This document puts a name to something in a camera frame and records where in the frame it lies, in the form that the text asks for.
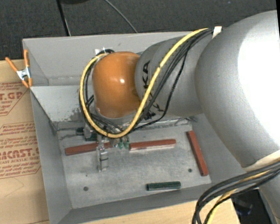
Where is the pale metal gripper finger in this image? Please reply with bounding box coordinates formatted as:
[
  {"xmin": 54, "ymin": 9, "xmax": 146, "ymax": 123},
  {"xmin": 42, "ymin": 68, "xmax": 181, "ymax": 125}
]
[
  {"xmin": 100, "ymin": 143, "xmax": 111, "ymax": 171},
  {"xmin": 94, "ymin": 145, "xmax": 105, "ymax": 173}
]

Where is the red-brown flat block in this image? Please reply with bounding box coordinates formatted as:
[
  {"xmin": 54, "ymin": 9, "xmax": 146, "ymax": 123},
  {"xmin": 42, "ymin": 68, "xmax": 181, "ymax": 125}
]
[
  {"xmin": 128, "ymin": 137, "xmax": 178, "ymax": 153},
  {"xmin": 185, "ymin": 129, "xmax": 210, "ymax": 179},
  {"xmin": 63, "ymin": 140, "xmax": 113, "ymax": 157}
]

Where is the grey metal bin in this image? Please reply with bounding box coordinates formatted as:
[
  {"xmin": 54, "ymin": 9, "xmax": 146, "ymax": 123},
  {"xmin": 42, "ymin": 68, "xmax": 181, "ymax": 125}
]
[{"xmin": 22, "ymin": 15, "xmax": 252, "ymax": 224}]

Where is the dark green flat block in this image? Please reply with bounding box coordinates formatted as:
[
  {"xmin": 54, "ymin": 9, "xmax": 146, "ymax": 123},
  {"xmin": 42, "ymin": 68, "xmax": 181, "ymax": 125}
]
[{"xmin": 145, "ymin": 179, "xmax": 182, "ymax": 193}]

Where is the brown cardboard board red print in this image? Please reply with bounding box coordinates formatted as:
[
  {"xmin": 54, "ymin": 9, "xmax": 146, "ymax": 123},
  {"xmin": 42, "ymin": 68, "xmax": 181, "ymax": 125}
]
[{"xmin": 0, "ymin": 55, "xmax": 51, "ymax": 224}]

